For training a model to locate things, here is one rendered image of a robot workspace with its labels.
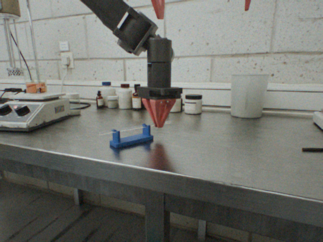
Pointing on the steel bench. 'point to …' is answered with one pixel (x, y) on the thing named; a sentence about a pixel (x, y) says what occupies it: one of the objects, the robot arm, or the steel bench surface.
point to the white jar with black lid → (193, 104)
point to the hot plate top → (37, 96)
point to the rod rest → (116, 142)
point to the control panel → (12, 116)
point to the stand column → (32, 33)
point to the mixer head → (9, 10)
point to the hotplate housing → (39, 114)
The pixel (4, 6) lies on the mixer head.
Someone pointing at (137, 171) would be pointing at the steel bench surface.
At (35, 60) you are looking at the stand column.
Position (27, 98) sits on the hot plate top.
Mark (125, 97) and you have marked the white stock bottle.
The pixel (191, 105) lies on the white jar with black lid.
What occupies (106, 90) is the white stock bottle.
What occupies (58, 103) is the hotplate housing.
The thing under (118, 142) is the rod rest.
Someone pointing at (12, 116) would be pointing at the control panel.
